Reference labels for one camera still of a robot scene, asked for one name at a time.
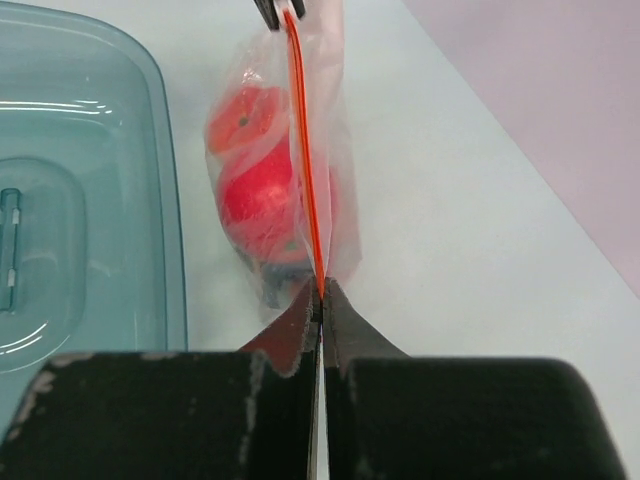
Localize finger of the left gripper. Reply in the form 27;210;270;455
254;0;280;31
291;0;306;19

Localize blue transparent plastic tub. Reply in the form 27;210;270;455
0;4;190;375

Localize orange toy peach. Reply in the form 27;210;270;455
205;85;289;156

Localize clear orange zip top bag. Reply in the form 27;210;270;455
204;1;361;294

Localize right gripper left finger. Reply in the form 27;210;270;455
1;282;320;479

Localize red toy apple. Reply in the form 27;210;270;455
216;142;307;264

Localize purple toy eggplant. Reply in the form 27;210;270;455
249;260;312;309

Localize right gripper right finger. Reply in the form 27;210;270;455
322;280;626;479

